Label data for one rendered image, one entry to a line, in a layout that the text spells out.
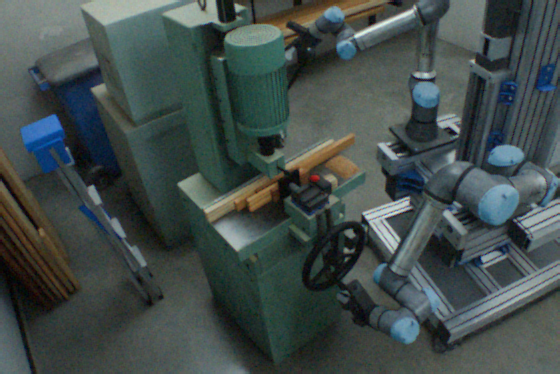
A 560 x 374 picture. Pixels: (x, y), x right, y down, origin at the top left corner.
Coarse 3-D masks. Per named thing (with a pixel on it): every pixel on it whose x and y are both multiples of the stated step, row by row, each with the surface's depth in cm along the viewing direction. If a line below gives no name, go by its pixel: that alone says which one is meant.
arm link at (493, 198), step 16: (464, 176) 116; (480, 176) 114; (496, 176) 116; (528, 176) 133; (544, 176) 136; (464, 192) 116; (480, 192) 112; (496, 192) 110; (512, 192) 110; (528, 192) 127; (544, 192) 134; (480, 208) 113; (496, 208) 109; (512, 208) 114; (496, 224) 114
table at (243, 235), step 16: (336, 176) 168; (352, 176) 167; (336, 192) 164; (272, 208) 158; (208, 224) 158; (224, 224) 154; (240, 224) 154; (256, 224) 153; (272, 224) 152; (288, 224) 155; (336, 224) 156; (224, 240) 150; (240, 240) 148; (256, 240) 148; (272, 240) 153; (304, 240) 150; (240, 256) 147
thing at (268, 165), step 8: (256, 144) 159; (248, 152) 159; (256, 152) 156; (280, 152) 154; (248, 160) 163; (256, 160) 157; (264, 160) 152; (272, 160) 152; (280, 160) 154; (264, 168) 155; (272, 168) 153; (272, 176) 155
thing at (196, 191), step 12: (192, 180) 190; (204, 180) 189; (180, 192) 191; (192, 192) 184; (204, 192) 183; (216, 192) 183; (192, 204) 183; (204, 204) 178; (288, 240) 160; (276, 252) 159; (288, 252) 163; (252, 264) 155; (264, 264) 158; (276, 264) 162
